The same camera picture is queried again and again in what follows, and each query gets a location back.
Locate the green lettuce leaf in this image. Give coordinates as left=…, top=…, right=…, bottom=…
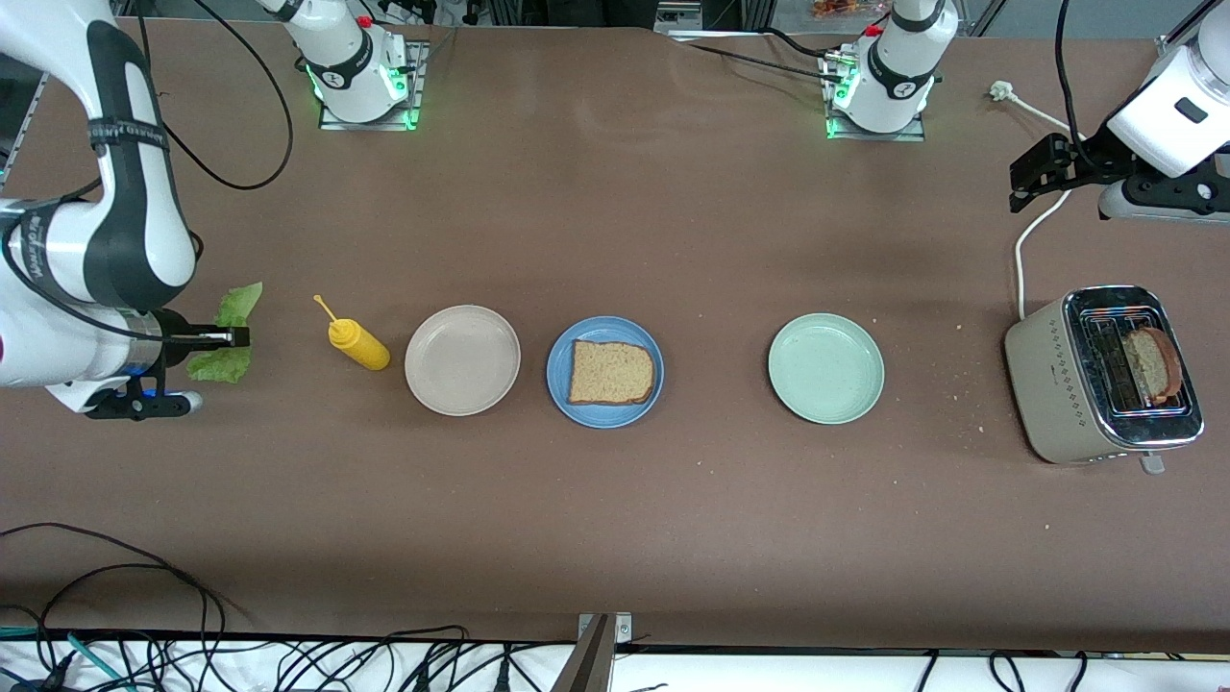
left=185, top=281, right=264, bottom=385

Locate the yellow mustard squeeze bottle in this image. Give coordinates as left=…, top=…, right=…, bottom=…
left=313, top=294, right=392, bottom=372

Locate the brown bread slice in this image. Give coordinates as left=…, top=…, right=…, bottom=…
left=568, top=338, right=657, bottom=407
left=1122, top=327, right=1185, bottom=405

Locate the blue round plate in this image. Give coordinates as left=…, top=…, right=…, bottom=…
left=546, top=315, right=666, bottom=430

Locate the beige round plate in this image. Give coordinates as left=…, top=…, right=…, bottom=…
left=404, top=305, right=522, bottom=417

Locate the light green round plate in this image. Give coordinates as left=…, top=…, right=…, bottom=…
left=767, top=312, right=886, bottom=426

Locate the beige chrome toaster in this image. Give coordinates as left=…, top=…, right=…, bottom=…
left=1004, top=284, right=1205, bottom=475

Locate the grey aluminium profile bar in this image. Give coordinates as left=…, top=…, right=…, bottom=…
left=550, top=615, right=616, bottom=692

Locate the white toaster power cable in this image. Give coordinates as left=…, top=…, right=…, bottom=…
left=990, top=82, right=1077, bottom=321

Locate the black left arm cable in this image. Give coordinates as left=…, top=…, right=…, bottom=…
left=1055, top=0, right=1096, bottom=164

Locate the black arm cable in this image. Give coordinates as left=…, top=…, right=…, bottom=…
left=1055, top=0, right=1096, bottom=164
left=135, top=0, right=294, bottom=190

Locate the aluminium frame rail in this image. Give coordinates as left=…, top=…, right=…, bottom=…
left=1158, top=0, right=1230, bottom=64

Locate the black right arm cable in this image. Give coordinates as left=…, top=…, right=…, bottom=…
left=135, top=0, right=294, bottom=190

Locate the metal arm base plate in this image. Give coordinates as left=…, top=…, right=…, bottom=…
left=317, top=40, right=430, bottom=132
left=822, top=53, right=926, bottom=142

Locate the black loose cable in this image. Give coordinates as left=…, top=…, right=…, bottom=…
left=0, top=522, right=228, bottom=637
left=38, top=564, right=209, bottom=640

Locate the black base supply cable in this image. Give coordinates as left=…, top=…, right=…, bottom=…
left=687, top=27, right=847, bottom=86

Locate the teal cable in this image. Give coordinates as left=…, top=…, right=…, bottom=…
left=0, top=625, right=131, bottom=691

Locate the metal corner bracket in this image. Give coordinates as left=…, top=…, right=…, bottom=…
left=578, top=612, right=633, bottom=643

